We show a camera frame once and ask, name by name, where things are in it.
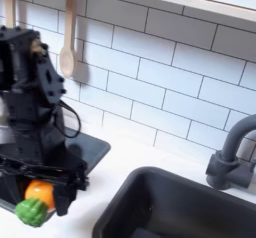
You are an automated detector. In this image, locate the orange toy carrot green top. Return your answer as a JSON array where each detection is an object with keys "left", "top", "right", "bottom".
[{"left": 14, "top": 178, "right": 56, "bottom": 228}]

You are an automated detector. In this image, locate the black toy stove top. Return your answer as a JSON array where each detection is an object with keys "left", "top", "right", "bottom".
[{"left": 0, "top": 127, "right": 112, "bottom": 220}]

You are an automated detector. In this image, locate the wooden spoon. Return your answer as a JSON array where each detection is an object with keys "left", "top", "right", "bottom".
[{"left": 59, "top": 0, "right": 81, "bottom": 79}]

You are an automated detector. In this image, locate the dark grey sink basin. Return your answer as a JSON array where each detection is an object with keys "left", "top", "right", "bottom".
[{"left": 91, "top": 166, "right": 256, "bottom": 238}]

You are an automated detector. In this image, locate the slotted wooden spatula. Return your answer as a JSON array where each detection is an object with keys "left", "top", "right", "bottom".
[{"left": 3, "top": 0, "right": 17, "bottom": 30}]

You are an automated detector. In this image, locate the grey curved tap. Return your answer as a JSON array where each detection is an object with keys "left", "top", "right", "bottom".
[{"left": 205, "top": 114, "right": 256, "bottom": 191}]

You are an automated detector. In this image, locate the thin black cable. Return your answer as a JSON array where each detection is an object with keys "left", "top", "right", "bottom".
[{"left": 54, "top": 99, "right": 82, "bottom": 139}]

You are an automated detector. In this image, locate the wooden kitchen shelf frame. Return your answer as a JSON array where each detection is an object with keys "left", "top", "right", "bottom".
[{"left": 118, "top": 0, "right": 256, "bottom": 24}]

